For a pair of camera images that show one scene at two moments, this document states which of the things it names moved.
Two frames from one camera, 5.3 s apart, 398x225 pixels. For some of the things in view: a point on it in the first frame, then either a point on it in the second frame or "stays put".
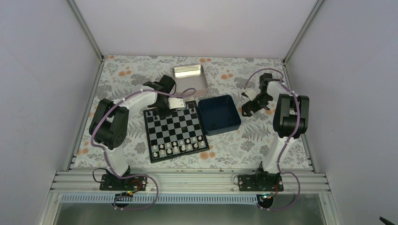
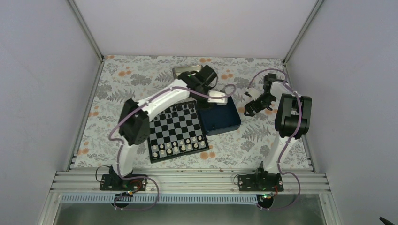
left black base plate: (110, 182) stays put
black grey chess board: (180, 134) stays put
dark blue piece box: (218, 115) stays put
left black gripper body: (159, 104) → (199, 103)
